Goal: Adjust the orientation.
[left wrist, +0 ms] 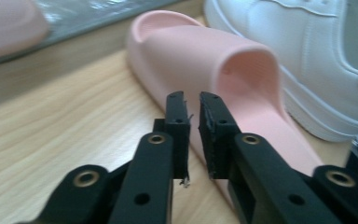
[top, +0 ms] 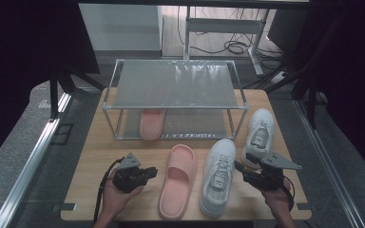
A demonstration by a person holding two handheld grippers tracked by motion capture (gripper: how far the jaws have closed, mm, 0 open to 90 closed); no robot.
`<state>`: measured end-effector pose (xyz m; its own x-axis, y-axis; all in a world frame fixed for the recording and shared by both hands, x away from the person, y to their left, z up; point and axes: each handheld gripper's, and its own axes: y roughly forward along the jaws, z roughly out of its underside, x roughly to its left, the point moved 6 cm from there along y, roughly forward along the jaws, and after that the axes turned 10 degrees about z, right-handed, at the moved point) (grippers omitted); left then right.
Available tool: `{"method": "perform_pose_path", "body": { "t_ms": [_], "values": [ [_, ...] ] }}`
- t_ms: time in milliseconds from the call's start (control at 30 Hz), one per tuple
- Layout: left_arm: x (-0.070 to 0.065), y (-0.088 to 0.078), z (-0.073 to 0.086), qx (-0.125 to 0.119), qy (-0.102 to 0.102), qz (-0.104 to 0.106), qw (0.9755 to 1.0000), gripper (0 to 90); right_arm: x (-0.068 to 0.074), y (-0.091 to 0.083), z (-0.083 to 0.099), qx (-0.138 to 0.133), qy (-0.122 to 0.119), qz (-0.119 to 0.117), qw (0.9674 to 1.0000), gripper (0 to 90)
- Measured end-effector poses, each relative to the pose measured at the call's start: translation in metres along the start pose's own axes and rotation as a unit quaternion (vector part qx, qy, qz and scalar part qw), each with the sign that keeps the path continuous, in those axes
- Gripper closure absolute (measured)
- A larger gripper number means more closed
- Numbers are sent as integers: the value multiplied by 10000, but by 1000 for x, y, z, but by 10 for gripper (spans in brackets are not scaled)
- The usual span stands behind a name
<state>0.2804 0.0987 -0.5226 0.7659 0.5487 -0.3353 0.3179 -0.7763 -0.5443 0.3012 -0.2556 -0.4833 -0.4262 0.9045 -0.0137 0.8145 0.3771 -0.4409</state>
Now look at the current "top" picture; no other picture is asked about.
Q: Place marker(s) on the person's left hand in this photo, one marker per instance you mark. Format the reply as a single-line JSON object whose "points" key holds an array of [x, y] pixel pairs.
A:
{"points": [[115, 202]]}

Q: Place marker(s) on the black computer case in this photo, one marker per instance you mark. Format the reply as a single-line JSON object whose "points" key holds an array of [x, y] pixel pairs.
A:
{"points": [[286, 31]]}

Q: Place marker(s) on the desk with white frame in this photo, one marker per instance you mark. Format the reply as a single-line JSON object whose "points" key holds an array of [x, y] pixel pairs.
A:
{"points": [[221, 25]]}

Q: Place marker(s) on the dark curtain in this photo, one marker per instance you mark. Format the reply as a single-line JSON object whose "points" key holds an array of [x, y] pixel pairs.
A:
{"points": [[361, 79], [12, 63]]}

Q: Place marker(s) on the person's right hand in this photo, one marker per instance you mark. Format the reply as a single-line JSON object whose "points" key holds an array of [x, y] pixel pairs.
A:
{"points": [[278, 199]]}

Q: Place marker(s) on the black metal stand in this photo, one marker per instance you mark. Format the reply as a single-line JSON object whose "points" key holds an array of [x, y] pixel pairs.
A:
{"points": [[53, 95], [312, 104]]}

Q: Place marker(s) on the white cabinet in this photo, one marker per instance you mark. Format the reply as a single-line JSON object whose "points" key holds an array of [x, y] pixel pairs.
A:
{"points": [[120, 28]]}

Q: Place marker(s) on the aluminium floor rail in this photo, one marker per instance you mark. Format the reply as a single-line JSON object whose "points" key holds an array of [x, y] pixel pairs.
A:
{"points": [[28, 167], [328, 164]]}

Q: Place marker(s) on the grey metal shoe rack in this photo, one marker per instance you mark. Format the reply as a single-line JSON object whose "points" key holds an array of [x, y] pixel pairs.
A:
{"points": [[174, 85]]}

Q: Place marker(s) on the white lace-up sneaker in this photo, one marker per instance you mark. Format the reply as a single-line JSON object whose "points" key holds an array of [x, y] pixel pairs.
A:
{"points": [[261, 126], [218, 183]]}

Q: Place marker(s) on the white power strip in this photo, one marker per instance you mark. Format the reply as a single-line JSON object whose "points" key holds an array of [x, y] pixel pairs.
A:
{"points": [[279, 77]]}

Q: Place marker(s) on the pink slide slipper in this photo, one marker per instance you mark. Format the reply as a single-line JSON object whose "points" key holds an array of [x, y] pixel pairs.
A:
{"points": [[152, 126], [177, 183]]}

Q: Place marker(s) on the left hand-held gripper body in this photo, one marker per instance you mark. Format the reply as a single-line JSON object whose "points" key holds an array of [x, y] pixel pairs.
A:
{"points": [[128, 180]]}

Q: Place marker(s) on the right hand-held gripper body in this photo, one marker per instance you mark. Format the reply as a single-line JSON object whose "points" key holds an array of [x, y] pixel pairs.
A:
{"points": [[271, 179]]}

